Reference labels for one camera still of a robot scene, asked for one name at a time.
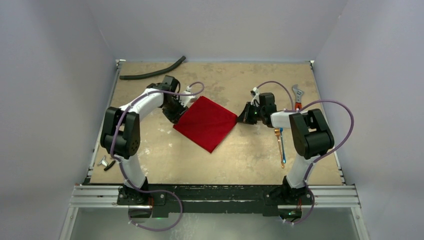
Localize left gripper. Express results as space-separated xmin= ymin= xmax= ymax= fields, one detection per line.
xmin=162 ymin=96 xmax=188 ymax=125

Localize red cloth napkin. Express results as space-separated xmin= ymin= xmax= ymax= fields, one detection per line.
xmin=173 ymin=96 xmax=237 ymax=153

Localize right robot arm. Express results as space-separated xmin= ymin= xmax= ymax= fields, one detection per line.
xmin=237 ymin=90 xmax=335 ymax=204

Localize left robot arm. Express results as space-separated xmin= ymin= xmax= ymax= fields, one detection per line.
xmin=100 ymin=75 xmax=196 ymax=205

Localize gold fork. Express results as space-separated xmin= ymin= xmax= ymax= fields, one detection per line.
xmin=274 ymin=128 xmax=286 ymax=169

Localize blue utensil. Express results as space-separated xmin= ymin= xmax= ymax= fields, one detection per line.
xmin=279 ymin=128 xmax=287 ymax=168

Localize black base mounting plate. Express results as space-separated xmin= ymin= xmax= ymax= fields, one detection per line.
xmin=117 ymin=183 xmax=313 ymax=218

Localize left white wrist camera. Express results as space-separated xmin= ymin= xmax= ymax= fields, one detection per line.
xmin=179 ymin=86 xmax=198 ymax=107

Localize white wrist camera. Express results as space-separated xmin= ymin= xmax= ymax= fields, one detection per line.
xmin=250 ymin=87 xmax=260 ymax=107
xmin=179 ymin=86 xmax=198 ymax=107

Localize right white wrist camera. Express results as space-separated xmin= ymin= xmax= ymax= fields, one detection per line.
xmin=250 ymin=87 xmax=260 ymax=107

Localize black corrugated hose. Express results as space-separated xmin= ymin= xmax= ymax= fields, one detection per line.
xmin=119 ymin=55 xmax=187 ymax=81

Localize adjustable wrench orange handle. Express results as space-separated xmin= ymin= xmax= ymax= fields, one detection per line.
xmin=292 ymin=84 xmax=305 ymax=110

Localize black handled pliers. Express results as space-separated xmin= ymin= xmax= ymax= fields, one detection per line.
xmin=96 ymin=155 xmax=116 ymax=172

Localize aluminium frame rail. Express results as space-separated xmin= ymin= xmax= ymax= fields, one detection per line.
xmin=70 ymin=61 xmax=360 ymax=208

